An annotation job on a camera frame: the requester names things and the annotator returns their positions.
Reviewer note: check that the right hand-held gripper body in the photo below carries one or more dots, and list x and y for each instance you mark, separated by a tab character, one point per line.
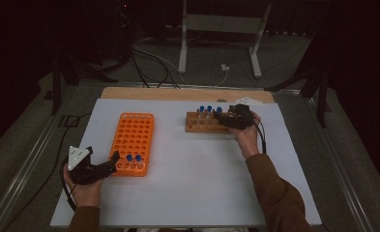
240	119

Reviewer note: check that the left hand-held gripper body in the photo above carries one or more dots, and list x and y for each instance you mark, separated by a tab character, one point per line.
75	156

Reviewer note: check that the wooden tube rack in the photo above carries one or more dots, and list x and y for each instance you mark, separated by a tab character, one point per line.
203	128

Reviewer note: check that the orange plastic tube rack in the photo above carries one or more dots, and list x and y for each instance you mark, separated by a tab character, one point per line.
132	138

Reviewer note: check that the person's right hand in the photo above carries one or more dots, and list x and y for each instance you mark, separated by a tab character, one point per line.
248	140

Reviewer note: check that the person's left hand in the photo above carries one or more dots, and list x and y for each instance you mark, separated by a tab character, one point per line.
86	195

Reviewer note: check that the white plug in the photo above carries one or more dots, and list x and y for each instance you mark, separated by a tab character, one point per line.
225	67

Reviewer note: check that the white table mat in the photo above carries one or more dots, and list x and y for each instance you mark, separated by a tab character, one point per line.
194	177

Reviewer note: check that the black tripod stand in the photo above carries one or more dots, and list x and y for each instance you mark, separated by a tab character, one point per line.
322	103
57	90

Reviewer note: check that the white metal stand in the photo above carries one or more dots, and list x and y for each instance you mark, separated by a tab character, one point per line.
223	23

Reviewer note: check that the dark equipment rack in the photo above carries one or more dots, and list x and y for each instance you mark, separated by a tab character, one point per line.
124	29

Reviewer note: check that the aluminium frame rail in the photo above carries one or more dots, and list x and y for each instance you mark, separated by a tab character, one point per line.
26	167
342	180

